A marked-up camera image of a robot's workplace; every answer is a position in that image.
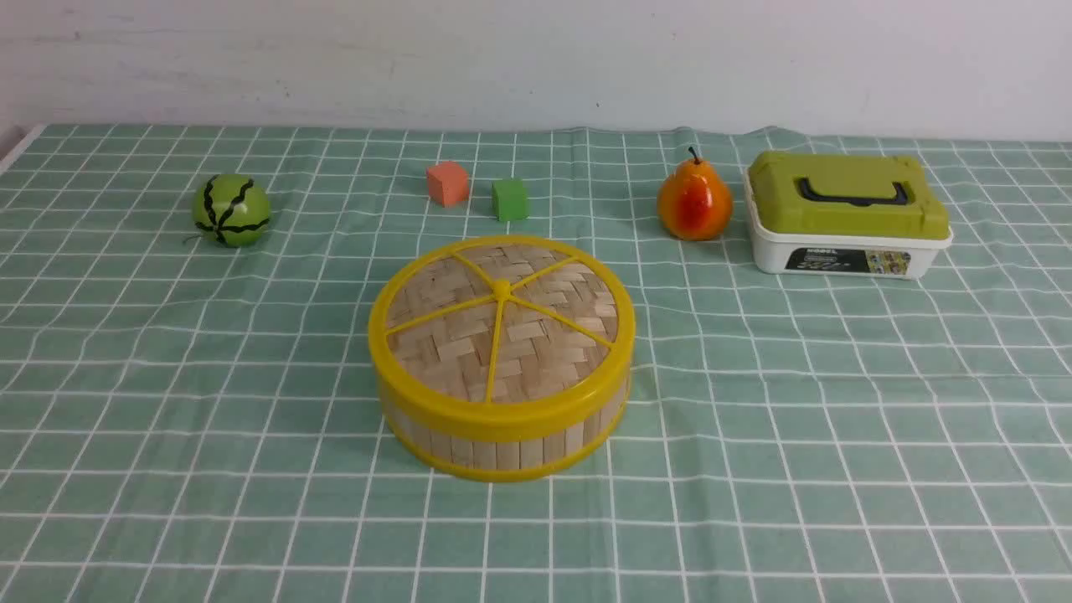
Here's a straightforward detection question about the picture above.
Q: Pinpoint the yellow rimmed woven steamer lid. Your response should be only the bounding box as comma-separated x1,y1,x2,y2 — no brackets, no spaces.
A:
368,235,637,444

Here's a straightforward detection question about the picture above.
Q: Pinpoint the bamboo steamer basket yellow rim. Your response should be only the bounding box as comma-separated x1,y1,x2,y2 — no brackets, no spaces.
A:
379,377,632,483

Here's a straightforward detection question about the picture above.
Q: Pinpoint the white box with green lid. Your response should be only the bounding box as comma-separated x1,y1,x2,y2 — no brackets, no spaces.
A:
745,150,953,280

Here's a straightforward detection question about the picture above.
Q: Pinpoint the green foam cube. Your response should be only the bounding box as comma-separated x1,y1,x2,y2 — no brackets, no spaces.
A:
492,178,528,222

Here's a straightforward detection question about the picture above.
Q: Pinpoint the orange foam cube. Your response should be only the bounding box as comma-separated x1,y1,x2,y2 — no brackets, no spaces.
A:
426,161,470,209

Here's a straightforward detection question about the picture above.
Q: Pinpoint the orange red toy pear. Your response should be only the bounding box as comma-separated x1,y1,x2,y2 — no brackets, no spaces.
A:
656,146,734,241

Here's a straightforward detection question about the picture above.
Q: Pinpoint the green striped toy watermelon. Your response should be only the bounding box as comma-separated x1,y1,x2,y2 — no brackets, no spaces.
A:
191,174,272,247

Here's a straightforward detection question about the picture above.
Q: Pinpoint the green checkered tablecloth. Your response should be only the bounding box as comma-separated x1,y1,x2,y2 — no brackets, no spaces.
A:
1,126,1071,602

